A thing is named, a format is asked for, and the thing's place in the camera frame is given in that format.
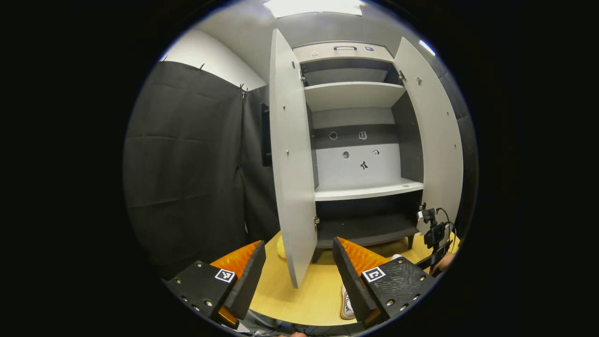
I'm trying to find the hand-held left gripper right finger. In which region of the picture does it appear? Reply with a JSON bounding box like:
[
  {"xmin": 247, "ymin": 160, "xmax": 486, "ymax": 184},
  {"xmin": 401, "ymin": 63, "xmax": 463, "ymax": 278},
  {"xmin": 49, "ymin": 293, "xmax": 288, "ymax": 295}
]
[{"xmin": 332, "ymin": 236, "xmax": 438, "ymax": 328}]

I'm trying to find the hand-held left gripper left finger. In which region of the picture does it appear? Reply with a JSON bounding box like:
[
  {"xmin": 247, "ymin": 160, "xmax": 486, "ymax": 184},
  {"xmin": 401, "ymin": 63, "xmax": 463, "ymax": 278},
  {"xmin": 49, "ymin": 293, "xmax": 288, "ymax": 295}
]
[{"xmin": 164, "ymin": 240, "xmax": 267, "ymax": 330}]

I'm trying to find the grey cabinet door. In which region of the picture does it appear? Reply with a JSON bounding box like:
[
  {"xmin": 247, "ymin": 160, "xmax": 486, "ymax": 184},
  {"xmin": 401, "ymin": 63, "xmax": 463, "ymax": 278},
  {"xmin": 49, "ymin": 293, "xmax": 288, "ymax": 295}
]
[
  {"xmin": 269, "ymin": 28, "xmax": 319, "ymax": 289},
  {"xmin": 393, "ymin": 37, "xmax": 464, "ymax": 234}
]

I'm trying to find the grey shoe cabinet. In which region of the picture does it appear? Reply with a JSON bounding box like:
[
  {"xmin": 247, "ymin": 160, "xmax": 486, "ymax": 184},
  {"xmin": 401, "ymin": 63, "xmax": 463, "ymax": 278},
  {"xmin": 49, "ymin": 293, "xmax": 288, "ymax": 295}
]
[{"xmin": 292, "ymin": 41, "xmax": 424, "ymax": 264}]

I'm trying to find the grey cabinet drawer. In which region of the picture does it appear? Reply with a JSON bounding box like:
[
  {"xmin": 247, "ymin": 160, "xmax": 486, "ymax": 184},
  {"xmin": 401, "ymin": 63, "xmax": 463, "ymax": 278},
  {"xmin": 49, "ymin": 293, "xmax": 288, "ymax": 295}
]
[{"xmin": 293, "ymin": 41, "xmax": 394, "ymax": 64}]

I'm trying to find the black backdrop cloth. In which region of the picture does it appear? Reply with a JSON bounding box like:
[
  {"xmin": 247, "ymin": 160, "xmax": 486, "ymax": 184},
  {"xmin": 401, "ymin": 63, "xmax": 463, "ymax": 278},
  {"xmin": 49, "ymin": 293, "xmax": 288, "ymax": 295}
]
[{"xmin": 123, "ymin": 60, "xmax": 479, "ymax": 281}]

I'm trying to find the black rack frame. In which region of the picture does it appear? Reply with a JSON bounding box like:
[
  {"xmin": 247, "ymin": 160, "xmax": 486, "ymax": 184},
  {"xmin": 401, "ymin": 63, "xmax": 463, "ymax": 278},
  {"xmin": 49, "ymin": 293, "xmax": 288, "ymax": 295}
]
[{"xmin": 261, "ymin": 103, "xmax": 272, "ymax": 167}]

